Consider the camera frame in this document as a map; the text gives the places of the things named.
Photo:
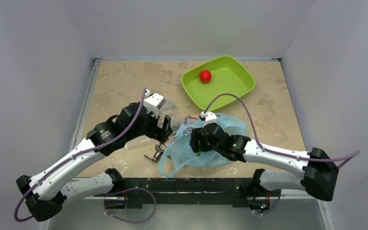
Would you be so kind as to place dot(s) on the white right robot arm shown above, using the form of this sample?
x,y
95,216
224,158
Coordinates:
x,y
309,171

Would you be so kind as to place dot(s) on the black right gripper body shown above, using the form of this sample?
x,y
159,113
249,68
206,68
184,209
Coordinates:
x,y
197,142

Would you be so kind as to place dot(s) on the red fake fruit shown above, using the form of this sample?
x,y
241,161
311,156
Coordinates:
x,y
205,76

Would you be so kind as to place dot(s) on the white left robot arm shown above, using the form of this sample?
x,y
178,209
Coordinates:
x,y
46,193

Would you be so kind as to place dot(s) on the light blue plastic bag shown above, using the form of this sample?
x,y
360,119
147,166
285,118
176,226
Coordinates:
x,y
190,148

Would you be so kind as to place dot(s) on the green plastic tray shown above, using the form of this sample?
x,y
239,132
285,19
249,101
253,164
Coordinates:
x,y
228,76

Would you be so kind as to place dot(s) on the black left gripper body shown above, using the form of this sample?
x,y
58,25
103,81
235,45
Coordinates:
x,y
150,128

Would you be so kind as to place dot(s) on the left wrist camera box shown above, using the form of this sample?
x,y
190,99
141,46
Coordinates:
x,y
154,101

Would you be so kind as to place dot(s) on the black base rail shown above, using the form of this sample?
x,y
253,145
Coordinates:
x,y
236,192

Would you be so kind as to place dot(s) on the clear plastic screw box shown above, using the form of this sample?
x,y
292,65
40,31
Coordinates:
x,y
169,109

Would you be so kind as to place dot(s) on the black metal clamp tool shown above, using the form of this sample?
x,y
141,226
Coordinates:
x,y
160,149

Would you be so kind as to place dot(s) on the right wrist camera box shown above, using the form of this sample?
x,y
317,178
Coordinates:
x,y
208,117

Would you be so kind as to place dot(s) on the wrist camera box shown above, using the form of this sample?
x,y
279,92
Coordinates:
x,y
208,117
154,101

